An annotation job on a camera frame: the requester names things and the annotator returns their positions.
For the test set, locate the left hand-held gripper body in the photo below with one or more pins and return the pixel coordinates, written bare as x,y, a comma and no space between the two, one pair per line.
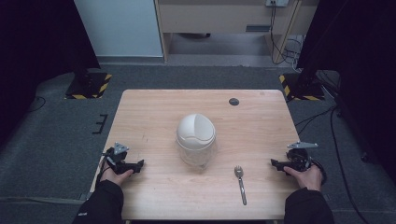
116,160

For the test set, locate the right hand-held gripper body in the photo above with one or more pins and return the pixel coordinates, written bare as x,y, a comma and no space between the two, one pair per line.
299,158

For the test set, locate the metal fork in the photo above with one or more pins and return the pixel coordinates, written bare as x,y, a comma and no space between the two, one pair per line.
241,186

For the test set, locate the clear trash can white lid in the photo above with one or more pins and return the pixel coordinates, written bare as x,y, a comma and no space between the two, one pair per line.
196,137

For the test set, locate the person's left hand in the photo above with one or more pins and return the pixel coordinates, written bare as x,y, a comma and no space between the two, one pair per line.
115,178

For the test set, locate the person's right hand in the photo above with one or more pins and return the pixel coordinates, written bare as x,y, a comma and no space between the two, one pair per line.
308,179

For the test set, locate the small black floor foot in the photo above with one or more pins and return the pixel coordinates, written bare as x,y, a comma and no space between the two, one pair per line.
364,157

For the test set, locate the striped black stand base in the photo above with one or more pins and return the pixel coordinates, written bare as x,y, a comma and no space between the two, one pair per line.
90,87
299,90

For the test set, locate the dark round table grommet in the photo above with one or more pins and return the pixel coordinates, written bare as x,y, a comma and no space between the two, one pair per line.
233,101

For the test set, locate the black metal stand pole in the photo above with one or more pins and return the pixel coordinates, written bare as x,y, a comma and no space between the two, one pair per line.
306,76

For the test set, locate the black curtain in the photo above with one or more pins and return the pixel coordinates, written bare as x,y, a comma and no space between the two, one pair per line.
361,62
34,56

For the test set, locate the white panel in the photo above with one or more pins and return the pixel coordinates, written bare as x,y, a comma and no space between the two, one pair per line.
118,26

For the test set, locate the light wooden desk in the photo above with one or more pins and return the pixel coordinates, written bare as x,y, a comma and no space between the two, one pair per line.
218,17

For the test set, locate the grey power strip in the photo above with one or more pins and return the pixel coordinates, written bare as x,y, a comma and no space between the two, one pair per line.
276,2

